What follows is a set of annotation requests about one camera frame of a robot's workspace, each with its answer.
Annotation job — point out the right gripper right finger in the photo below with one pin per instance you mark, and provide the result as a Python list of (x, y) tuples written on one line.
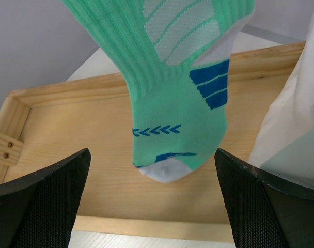
[(264, 210)]

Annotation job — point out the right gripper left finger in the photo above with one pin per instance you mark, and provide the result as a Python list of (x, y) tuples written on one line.
[(39, 209)]

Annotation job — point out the white plastic bag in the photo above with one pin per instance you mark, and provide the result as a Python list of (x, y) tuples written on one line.
[(285, 143)]

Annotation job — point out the wooden hanger stand frame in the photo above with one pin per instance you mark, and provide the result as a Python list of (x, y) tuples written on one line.
[(40, 126)]

